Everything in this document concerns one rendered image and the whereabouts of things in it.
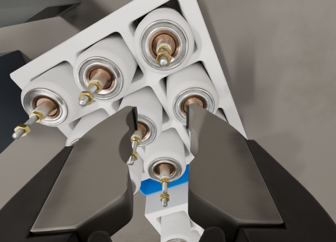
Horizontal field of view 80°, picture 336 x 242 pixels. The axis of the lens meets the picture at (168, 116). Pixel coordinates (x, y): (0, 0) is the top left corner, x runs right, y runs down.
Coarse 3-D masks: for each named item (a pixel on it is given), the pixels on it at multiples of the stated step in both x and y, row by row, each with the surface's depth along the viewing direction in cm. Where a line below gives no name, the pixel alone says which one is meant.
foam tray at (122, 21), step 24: (144, 0) 34; (168, 0) 44; (192, 0) 34; (96, 24) 36; (120, 24) 36; (192, 24) 36; (72, 48) 38; (24, 72) 40; (144, 72) 41; (216, 72) 41; (72, 120) 46; (168, 120) 47
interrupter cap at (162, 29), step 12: (156, 24) 29; (168, 24) 29; (144, 36) 30; (156, 36) 30; (168, 36) 30; (180, 36) 30; (144, 48) 31; (180, 48) 31; (144, 60) 32; (180, 60) 32
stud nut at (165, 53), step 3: (159, 51) 25; (162, 51) 25; (165, 51) 24; (159, 54) 24; (162, 54) 24; (165, 54) 24; (168, 54) 24; (156, 57) 25; (159, 57) 24; (168, 57) 24; (156, 60) 25; (168, 60) 25; (168, 63) 25; (162, 66) 25
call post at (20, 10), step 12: (0, 0) 26; (12, 0) 28; (24, 0) 30; (36, 0) 33; (48, 0) 36; (60, 0) 40; (72, 0) 45; (0, 12) 26; (12, 12) 29; (24, 12) 32; (36, 12) 36; (48, 12) 41; (60, 12) 47; (0, 24) 31; (12, 24) 35
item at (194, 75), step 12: (180, 72) 40; (192, 72) 38; (204, 72) 41; (168, 84) 41; (180, 84) 35; (192, 84) 35; (204, 84) 35; (168, 96) 36; (216, 96) 36; (168, 108) 37; (216, 108) 37
